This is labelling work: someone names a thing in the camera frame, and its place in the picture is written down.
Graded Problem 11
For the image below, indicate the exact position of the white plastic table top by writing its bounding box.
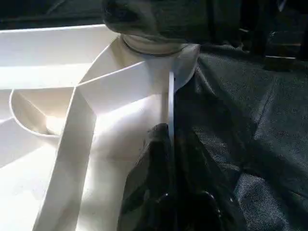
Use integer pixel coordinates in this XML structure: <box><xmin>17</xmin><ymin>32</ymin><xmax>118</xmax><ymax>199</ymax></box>
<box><xmin>0</xmin><ymin>24</ymin><xmax>201</xmax><ymax>231</ymax></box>

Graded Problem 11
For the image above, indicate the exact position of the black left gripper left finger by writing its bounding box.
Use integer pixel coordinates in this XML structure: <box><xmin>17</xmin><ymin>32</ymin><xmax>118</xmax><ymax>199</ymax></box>
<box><xmin>117</xmin><ymin>123</ymin><xmax>175</xmax><ymax>231</ymax></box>

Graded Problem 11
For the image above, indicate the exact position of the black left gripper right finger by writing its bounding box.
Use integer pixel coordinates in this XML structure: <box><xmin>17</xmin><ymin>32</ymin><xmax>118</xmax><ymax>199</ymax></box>
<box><xmin>174</xmin><ymin>126</ymin><xmax>249</xmax><ymax>231</ymax></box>

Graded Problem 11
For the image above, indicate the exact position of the black plastic mat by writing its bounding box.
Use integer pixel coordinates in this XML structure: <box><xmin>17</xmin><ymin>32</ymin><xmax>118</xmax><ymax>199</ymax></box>
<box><xmin>172</xmin><ymin>41</ymin><xmax>308</xmax><ymax>231</ymax></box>

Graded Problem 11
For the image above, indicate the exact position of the white plastic table leg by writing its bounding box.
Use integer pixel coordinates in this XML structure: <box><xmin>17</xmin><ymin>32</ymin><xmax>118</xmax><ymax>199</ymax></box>
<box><xmin>101</xmin><ymin>0</ymin><xmax>212</xmax><ymax>56</ymax></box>

